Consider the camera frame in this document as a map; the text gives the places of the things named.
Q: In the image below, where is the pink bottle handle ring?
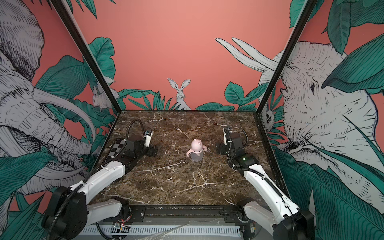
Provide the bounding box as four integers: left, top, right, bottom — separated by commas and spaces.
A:
185, 144, 208, 159

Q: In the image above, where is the pink bottle cap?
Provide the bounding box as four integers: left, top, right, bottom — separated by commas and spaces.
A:
191, 139, 203, 153

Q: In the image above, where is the clear plastic baby bottle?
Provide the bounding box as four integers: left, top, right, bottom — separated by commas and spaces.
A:
190, 152, 204, 162

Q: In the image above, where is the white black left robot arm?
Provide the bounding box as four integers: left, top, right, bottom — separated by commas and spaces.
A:
42, 131, 158, 240

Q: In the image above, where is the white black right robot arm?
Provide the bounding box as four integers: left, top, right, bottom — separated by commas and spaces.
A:
216, 129, 316, 240

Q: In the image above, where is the black white checkerboard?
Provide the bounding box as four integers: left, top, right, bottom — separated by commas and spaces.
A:
106, 139, 126, 162

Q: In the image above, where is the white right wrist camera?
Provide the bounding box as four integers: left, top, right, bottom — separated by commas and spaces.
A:
223, 126, 233, 145

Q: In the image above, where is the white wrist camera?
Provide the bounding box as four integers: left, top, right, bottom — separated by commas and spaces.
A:
144, 131, 154, 148
223, 126, 233, 145

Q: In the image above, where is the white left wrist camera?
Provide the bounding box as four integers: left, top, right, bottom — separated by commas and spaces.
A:
144, 131, 154, 148

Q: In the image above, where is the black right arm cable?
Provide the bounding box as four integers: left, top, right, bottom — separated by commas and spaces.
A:
226, 127, 250, 170

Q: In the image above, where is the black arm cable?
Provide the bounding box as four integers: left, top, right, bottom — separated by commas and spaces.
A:
226, 127, 250, 170
125, 118, 146, 140

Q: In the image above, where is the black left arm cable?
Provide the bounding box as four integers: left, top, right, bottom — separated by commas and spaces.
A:
125, 118, 146, 140

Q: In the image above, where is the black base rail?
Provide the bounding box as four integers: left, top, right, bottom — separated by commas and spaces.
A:
119, 204, 250, 224

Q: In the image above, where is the white ribbed cable duct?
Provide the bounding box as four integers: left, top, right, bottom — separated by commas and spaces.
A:
74, 224, 242, 238

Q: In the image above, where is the black enclosure frame post right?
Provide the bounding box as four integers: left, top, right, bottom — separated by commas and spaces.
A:
256, 0, 318, 114

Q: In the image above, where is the black enclosure frame post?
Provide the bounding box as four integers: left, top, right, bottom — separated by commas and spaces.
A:
256, 0, 318, 114
49, 0, 122, 114

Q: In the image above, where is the black enclosure frame post left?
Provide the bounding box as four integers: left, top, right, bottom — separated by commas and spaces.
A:
49, 0, 122, 114

